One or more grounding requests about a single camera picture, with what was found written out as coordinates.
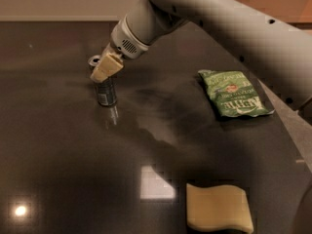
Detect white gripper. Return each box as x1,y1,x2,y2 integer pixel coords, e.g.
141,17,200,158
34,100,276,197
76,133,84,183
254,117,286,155
91,18,149,83

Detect silver redbull can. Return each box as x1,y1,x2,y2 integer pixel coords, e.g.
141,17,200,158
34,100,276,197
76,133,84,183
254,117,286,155
88,55,117,106

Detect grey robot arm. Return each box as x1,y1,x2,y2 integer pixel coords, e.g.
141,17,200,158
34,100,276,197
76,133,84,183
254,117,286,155
91,0,312,110

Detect green jalapeno chip bag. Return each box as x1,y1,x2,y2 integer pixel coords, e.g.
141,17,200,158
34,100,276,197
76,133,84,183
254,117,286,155
198,69,274,118

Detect yellow sponge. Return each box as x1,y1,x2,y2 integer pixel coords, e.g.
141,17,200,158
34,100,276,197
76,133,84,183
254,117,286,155
186,184,254,234

